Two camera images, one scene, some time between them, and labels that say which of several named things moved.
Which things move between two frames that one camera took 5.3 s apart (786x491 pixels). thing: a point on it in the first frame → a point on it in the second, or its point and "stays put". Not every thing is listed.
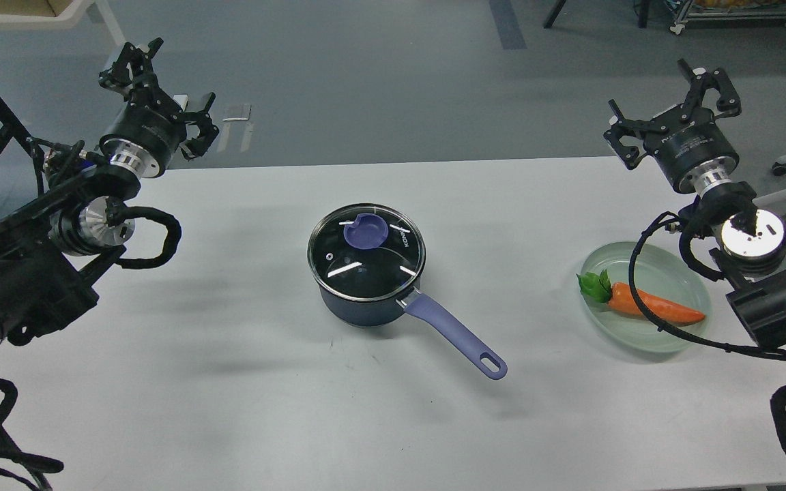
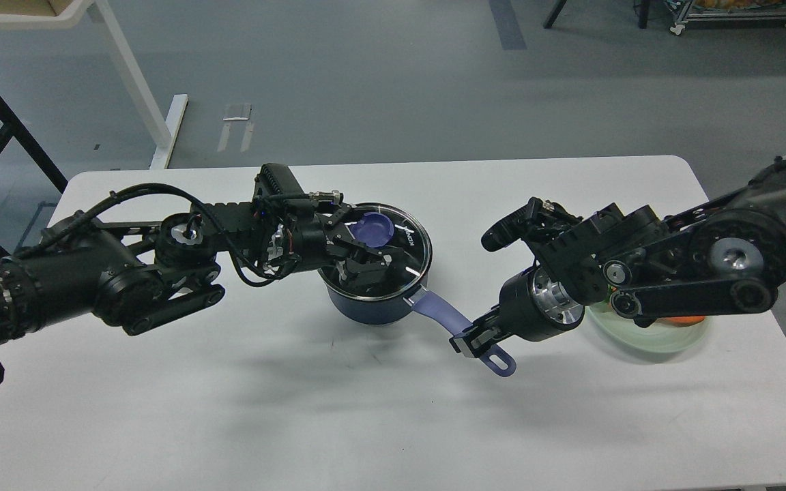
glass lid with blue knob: [366, 251] stays put
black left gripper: [144, 137] → [298, 243]
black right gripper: [694, 153] → [531, 308]
